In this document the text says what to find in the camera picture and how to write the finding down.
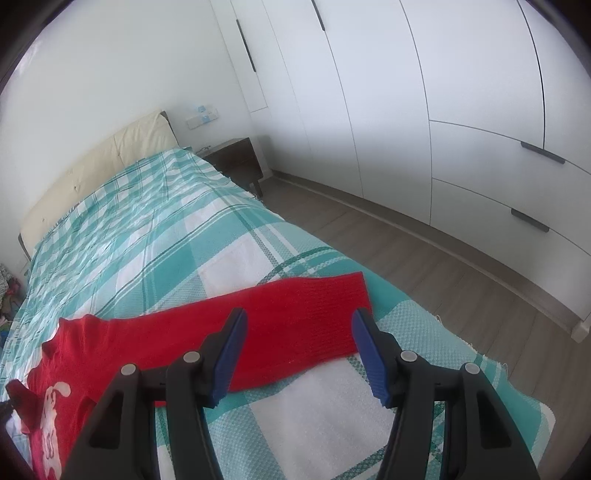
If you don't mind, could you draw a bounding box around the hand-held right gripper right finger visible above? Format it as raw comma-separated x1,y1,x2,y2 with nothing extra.
351,308,541,480

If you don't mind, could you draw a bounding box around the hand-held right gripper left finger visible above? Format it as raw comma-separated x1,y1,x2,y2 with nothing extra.
60,307,250,480

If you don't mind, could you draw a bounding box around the red knit sweater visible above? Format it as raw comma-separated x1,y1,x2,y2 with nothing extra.
7,271,375,480

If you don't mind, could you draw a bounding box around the pile of clothes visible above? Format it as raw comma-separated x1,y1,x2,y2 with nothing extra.
0,263,20,326

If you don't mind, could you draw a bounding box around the teal plaid bed blanket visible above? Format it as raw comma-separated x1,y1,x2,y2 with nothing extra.
0,147,557,480

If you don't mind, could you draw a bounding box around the dark wooden nightstand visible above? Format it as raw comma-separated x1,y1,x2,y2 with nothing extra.
201,137,265,199

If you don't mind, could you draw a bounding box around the white wardrobe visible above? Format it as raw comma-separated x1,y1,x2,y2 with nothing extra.
210,0,591,324

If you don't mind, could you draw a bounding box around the white wall outlet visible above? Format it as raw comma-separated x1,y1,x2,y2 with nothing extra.
187,105,221,130

